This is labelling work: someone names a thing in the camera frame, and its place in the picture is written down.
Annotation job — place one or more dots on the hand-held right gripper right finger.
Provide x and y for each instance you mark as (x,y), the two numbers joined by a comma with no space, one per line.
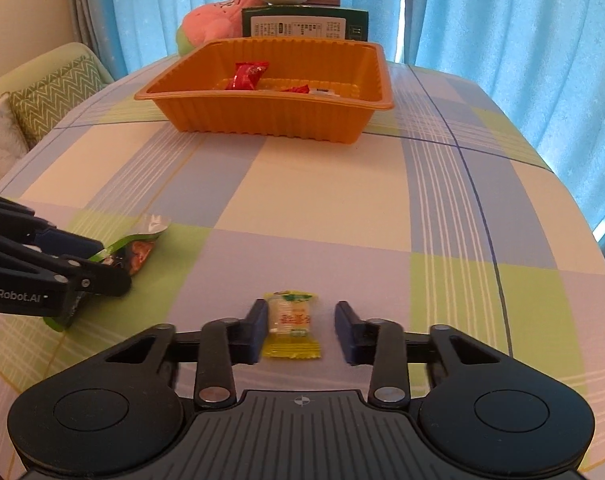
(343,332)

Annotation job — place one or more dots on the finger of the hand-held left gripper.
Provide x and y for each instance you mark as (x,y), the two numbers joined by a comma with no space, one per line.
(72,244)
(107,280)

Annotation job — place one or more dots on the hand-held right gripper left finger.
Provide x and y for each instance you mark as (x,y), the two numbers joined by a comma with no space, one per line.
(257,330)

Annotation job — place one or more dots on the yellow candy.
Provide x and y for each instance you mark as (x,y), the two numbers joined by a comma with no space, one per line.
(292,317)

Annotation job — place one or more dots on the green snack packet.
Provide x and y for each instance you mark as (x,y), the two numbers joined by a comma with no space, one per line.
(137,252)

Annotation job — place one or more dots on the orange plastic tray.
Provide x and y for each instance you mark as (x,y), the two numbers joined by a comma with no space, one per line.
(262,115)

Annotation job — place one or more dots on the large red snack packet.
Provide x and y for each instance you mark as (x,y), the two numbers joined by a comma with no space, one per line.
(247,77)

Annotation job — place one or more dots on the small red candy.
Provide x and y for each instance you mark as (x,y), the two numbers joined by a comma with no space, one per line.
(295,90)

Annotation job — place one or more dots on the white pillow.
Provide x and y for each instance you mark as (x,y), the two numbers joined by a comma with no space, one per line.
(0,145)

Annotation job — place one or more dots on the checkered tablecloth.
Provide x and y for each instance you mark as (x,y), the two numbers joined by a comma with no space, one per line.
(332,210)

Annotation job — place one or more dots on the green zigzag pillow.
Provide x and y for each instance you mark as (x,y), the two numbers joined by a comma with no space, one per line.
(52,100)

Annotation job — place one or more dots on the light green sofa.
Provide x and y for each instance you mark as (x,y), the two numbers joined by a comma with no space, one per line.
(47,60)

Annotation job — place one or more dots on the grey curtain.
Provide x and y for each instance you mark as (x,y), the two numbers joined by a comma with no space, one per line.
(90,15)

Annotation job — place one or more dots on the blue curtain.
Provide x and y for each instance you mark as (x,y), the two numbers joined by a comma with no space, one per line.
(152,10)
(507,60)

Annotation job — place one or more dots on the pink plush toy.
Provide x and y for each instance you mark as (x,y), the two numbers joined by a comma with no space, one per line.
(212,22)

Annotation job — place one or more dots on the green box with white label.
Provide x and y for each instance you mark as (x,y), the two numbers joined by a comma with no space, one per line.
(302,27)

